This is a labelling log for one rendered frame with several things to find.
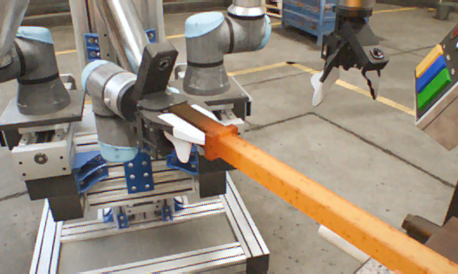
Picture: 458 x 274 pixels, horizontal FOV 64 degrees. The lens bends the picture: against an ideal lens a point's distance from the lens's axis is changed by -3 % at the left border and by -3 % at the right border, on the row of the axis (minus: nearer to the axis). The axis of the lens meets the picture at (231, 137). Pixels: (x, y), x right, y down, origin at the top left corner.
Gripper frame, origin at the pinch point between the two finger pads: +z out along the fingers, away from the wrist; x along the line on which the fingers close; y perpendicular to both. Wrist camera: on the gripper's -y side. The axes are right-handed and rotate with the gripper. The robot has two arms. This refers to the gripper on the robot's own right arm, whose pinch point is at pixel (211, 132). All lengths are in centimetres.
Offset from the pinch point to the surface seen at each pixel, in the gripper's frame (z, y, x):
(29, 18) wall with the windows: -658, 104, -146
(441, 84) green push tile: 13.3, -1.1, -41.4
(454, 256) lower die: 30.1, 2.6, -5.0
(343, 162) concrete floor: -67, 103, -162
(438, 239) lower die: 28.1, 2.7, -6.2
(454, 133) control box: 18.4, 6.1, -39.5
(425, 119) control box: 13.6, 4.4, -37.4
